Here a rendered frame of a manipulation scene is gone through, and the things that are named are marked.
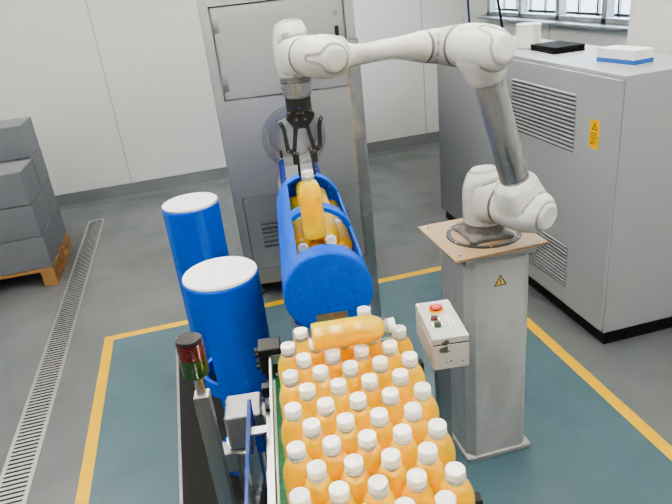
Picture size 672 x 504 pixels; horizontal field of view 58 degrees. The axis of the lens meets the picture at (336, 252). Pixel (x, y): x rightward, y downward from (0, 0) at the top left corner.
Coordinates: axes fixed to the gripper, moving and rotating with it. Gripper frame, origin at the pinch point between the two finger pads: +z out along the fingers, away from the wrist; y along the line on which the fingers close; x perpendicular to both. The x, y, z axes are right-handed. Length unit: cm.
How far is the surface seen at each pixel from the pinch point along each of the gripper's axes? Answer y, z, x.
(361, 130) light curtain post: -35, 23, -129
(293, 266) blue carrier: 8.1, 28.6, 10.9
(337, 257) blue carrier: -5.6, 27.1, 12.1
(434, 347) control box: -26, 41, 47
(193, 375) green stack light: 34, 31, 58
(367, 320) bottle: -9, 30, 47
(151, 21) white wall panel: 120, -26, -491
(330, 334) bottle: 1, 31, 49
